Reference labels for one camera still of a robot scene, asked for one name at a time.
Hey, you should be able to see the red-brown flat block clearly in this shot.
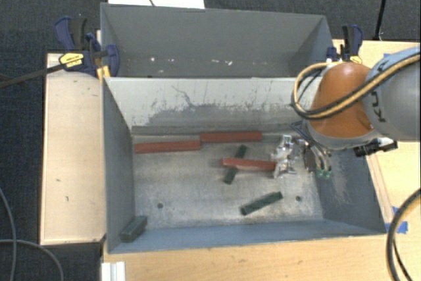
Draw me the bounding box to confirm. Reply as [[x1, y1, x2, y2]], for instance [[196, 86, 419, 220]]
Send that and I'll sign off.
[[134, 140, 202, 155], [219, 157, 278, 172], [199, 131, 264, 144]]

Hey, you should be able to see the grey metal bin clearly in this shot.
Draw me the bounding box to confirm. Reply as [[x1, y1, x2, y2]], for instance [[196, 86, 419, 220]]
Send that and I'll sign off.
[[99, 2, 388, 255]]

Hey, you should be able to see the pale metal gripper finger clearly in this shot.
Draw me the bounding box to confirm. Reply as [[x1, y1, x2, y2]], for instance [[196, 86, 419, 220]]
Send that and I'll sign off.
[[272, 159, 298, 180], [270, 134, 296, 161]]

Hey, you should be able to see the pale wood flat board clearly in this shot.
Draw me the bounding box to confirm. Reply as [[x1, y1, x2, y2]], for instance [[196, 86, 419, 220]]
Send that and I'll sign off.
[[39, 53, 107, 245]]

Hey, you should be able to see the black cylinder on white bracket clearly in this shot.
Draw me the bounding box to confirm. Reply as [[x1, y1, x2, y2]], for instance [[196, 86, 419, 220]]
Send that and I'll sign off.
[[353, 137, 399, 157]]

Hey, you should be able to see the dark green flat block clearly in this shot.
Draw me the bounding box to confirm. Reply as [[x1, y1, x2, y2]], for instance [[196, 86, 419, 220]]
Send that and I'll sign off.
[[222, 144, 249, 186], [240, 191, 284, 217], [120, 215, 148, 243]]

